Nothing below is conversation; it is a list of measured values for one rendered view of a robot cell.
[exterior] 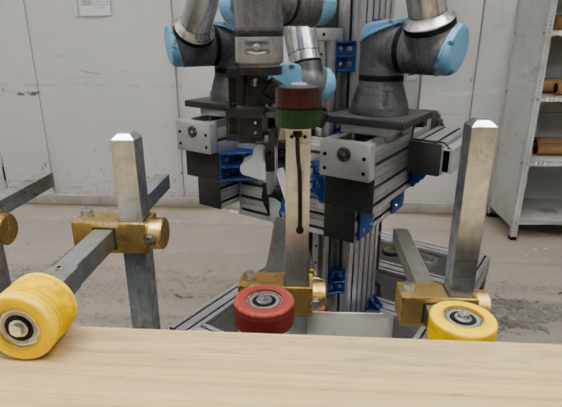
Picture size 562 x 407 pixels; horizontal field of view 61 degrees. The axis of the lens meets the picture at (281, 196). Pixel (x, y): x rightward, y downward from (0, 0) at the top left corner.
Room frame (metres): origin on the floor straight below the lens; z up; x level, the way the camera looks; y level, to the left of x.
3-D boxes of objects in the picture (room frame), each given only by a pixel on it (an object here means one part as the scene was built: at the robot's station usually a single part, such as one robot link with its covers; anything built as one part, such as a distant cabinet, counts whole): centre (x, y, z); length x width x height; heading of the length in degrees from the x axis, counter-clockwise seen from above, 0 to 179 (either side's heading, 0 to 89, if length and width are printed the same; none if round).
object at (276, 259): (0.75, 0.01, 0.84); 0.43 x 0.03 x 0.04; 176
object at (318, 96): (0.62, -0.02, 1.16); 0.06 x 0.06 x 0.02
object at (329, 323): (0.69, -0.06, 0.75); 0.26 x 0.01 x 0.10; 86
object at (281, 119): (0.62, -0.02, 1.14); 0.06 x 0.06 x 0.02
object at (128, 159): (0.68, 0.22, 0.86); 0.03 x 0.03 x 0.48; 86
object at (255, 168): (0.76, 0.04, 1.02); 0.06 x 0.03 x 0.09; 86
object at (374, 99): (1.27, -0.26, 1.09); 0.15 x 0.15 x 0.10
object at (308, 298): (0.66, 0.00, 0.85); 0.13 x 0.06 x 0.05; 86
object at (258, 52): (0.77, 0.03, 1.21); 0.08 x 0.08 x 0.05
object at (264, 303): (0.55, 0.02, 0.85); 0.08 x 0.08 x 0.11
